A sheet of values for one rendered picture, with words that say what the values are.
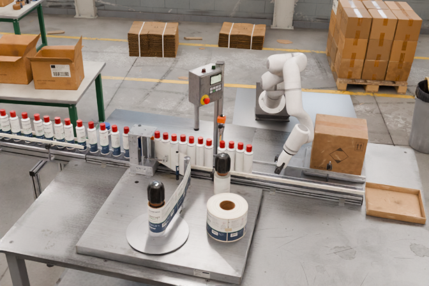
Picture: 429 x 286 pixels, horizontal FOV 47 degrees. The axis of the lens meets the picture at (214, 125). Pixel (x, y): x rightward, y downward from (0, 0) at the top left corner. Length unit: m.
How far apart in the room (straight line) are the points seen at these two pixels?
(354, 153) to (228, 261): 1.06
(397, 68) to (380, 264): 3.92
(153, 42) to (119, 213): 4.38
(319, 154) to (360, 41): 3.16
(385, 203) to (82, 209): 1.66
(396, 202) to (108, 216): 1.58
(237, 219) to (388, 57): 4.09
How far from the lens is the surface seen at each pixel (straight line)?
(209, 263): 2.38
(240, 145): 2.81
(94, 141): 3.11
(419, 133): 5.13
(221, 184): 2.59
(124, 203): 2.72
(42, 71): 4.21
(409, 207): 2.99
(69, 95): 4.13
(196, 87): 2.71
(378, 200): 2.98
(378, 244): 2.70
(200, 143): 2.86
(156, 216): 2.40
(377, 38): 6.05
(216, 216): 2.39
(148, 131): 2.81
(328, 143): 2.97
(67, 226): 2.71
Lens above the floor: 2.57
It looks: 30 degrees down
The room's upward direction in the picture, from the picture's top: 2 degrees clockwise
